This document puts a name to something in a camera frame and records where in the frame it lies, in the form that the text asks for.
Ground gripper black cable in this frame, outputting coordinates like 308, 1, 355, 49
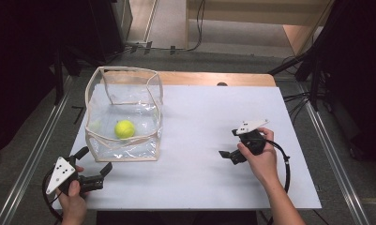
263, 139, 292, 195
41, 172, 65, 225

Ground hanging black cable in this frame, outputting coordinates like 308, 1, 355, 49
170, 0, 207, 53

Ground light wooden shelf unit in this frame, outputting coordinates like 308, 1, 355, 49
185, 0, 335, 56

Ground white table mat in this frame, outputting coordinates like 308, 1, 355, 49
52, 84, 323, 211

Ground wooden table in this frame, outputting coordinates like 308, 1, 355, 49
103, 70, 277, 88

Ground person's right hand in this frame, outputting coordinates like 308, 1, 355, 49
236, 127, 279, 186

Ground black metal stand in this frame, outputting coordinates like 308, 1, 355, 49
52, 46, 83, 106

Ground black curtain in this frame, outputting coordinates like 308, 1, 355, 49
313, 0, 376, 168
0, 0, 68, 158

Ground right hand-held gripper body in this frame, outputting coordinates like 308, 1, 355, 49
232, 119, 270, 166

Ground clear plastic storage box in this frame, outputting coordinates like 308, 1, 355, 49
83, 66, 164, 163

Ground aluminium floor rail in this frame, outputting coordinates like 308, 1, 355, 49
296, 82, 371, 225
0, 74, 75, 225

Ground person's left hand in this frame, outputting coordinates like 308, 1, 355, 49
55, 165, 90, 220

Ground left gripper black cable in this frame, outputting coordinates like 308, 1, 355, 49
41, 172, 65, 225

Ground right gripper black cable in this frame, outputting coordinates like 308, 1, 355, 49
263, 139, 292, 195

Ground yellow tennis ball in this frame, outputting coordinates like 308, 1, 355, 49
113, 119, 136, 141

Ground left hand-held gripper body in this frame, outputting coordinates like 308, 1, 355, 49
45, 155, 105, 197

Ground black tripod stand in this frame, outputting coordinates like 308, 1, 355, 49
267, 46, 334, 112

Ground black floor cables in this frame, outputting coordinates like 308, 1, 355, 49
282, 91, 313, 124

